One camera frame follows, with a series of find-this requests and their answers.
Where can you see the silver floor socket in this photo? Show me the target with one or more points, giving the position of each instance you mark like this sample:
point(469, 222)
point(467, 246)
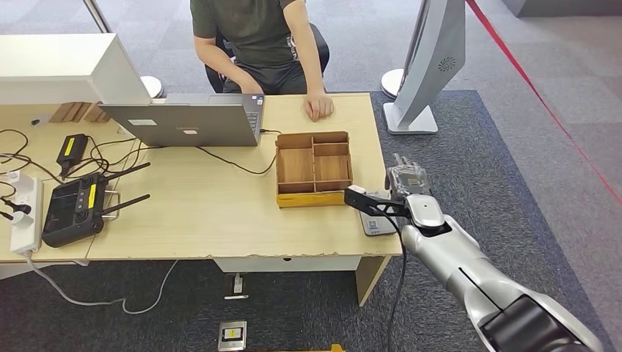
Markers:
point(232, 335)

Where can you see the red barrier tape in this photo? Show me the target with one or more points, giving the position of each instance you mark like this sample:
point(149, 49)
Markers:
point(491, 29)

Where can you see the round white post base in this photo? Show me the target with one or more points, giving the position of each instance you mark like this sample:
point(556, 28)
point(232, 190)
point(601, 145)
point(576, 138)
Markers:
point(153, 86)
point(390, 83)

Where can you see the person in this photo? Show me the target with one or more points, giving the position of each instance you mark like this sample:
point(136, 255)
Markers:
point(248, 29)

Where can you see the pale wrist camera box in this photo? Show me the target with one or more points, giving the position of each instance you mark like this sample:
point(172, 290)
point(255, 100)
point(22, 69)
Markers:
point(357, 189)

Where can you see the wooden organizer box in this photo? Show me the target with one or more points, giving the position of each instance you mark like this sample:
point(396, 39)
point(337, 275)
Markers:
point(296, 165)

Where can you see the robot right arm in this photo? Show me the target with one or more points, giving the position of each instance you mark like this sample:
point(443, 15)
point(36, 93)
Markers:
point(452, 252)

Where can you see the black power adapter yellow label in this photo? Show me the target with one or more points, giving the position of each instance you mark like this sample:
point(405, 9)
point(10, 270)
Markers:
point(72, 149)

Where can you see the person's right hand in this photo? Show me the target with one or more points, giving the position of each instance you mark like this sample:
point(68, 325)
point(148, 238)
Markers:
point(250, 87)

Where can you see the grey card reader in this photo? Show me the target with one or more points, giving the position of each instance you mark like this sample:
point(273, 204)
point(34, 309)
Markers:
point(374, 226)

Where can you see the person's left hand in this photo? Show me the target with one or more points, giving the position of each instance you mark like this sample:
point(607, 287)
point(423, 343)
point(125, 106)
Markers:
point(318, 104)

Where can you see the person's left forearm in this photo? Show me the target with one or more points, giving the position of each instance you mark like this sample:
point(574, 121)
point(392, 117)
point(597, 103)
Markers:
point(311, 68)

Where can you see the white charger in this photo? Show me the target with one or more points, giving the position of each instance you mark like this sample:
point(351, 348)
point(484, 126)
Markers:
point(10, 177)

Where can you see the white power strip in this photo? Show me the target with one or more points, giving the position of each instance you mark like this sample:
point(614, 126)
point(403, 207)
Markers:
point(26, 228)

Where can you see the black remote controller with antennas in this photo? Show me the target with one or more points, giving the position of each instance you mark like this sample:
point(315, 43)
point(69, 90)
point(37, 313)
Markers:
point(70, 211)

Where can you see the light wood desk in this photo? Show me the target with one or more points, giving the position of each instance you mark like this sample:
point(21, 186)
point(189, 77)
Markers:
point(368, 279)

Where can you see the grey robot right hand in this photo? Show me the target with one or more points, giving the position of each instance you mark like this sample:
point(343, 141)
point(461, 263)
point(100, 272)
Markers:
point(408, 182)

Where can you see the metal pole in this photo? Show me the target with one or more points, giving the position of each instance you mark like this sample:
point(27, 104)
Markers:
point(98, 15)

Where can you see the black camera bracket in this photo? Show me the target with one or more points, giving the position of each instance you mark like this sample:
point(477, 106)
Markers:
point(374, 204)

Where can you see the grey kiosk stand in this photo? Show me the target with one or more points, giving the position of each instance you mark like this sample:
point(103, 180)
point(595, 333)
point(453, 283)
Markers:
point(430, 63)

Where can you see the floor plug outlet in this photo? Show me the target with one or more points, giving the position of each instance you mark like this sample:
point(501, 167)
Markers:
point(236, 285)

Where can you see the white under-desk drawer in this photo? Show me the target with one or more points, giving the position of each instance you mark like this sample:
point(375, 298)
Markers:
point(291, 264)

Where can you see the dark grey floor rug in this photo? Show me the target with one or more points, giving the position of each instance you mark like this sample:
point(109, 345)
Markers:
point(486, 160)

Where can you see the grey laptop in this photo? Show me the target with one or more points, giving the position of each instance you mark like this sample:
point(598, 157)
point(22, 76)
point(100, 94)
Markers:
point(184, 124)

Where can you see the grey platform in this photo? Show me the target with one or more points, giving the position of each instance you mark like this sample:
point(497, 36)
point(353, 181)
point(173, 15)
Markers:
point(561, 7)

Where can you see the black plug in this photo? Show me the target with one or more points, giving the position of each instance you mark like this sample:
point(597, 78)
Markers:
point(20, 209)

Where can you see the person's right forearm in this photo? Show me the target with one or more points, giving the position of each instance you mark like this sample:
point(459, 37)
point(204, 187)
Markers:
point(218, 60)

